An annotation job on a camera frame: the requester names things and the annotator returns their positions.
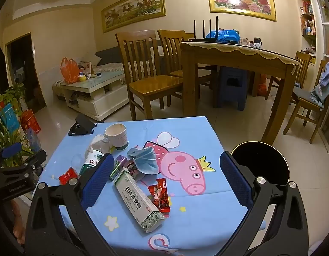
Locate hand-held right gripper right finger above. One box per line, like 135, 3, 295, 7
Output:
219, 151, 310, 256

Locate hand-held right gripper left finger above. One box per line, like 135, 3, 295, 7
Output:
25, 153, 115, 256

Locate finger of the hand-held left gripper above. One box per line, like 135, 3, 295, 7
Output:
0, 149, 47, 178
0, 142, 22, 167

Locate crushed plastic bottle green label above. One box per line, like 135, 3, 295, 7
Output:
79, 149, 105, 178

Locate black round trash bin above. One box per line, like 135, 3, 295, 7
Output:
231, 140, 290, 186

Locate small red packet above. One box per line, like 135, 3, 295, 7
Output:
58, 167, 79, 186

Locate white tissue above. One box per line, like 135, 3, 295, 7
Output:
86, 134, 112, 160

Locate white green medicine box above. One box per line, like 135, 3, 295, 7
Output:
113, 167, 166, 233

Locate blue face mask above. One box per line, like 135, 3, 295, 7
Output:
127, 146, 160, 176

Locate red snack wrapper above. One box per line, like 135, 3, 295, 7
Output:
147, 179, 171, 213

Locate green purple gum box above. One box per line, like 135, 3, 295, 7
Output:
109, 155, 128, 181

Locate blue gift box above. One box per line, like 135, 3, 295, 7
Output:
0, 103, 21, 134

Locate red gift boxes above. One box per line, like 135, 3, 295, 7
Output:
20, 109, 42, 134

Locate person's leg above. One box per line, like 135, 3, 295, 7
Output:
11, 199, 26, 245

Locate white paper cup green base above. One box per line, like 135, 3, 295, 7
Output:
104, 123, 129, 150

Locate green potted plant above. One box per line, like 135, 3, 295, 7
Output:
0, 83, 35, 166

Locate blue cartoon printed tablecloth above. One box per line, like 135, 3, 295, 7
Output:
32, 116, 266, 256

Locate black phone stand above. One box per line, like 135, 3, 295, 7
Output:
68, 113, 97, 136

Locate white glass top coffee table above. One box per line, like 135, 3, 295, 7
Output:
60, 71, 129, 122

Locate stack of blue plastic stools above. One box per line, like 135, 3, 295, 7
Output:
218, 67, 249, 111

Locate orange plastic bag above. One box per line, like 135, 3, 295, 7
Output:
60, 57, 81, 84

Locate wooden chair with cushion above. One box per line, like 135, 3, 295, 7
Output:
283, 59, 329, 144

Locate wooden dining chair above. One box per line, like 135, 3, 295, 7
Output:
266, 51, 312, 101
157, 29, 218, 108
116, 30, 185, 121

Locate wooden dining table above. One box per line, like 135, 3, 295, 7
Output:
180, 41, 300, 147

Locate sofa with grey cushion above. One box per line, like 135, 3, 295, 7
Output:
52, 41, 165, 104

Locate beige lace table cover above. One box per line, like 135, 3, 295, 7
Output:
180, 41, 300, 76

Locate pile of light clothes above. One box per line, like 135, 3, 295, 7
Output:
311, 61, 329, 110

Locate black router with antennas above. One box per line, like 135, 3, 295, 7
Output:
190, 17, 219, 42

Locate blue plastic bag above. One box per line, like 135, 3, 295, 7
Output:
205, 29, 240, 44

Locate gold framed horse painting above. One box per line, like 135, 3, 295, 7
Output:
101, 0, 166, 33

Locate gold framed flower painting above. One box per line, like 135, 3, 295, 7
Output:
206, 0, 277, 22

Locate wall shelf with boxes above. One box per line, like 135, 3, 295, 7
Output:
296, 0, 323, 65

